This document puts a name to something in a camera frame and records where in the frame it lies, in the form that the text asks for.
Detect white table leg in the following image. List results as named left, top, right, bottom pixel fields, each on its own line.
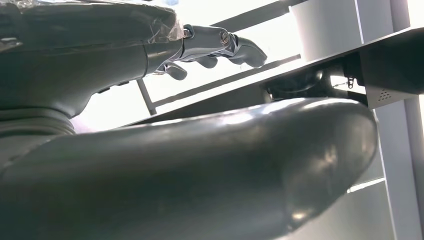
left=374, top=96, right=424, bottom=240

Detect dark green table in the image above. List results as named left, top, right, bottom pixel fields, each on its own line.
left=122, top=26, right=424, bottom=128

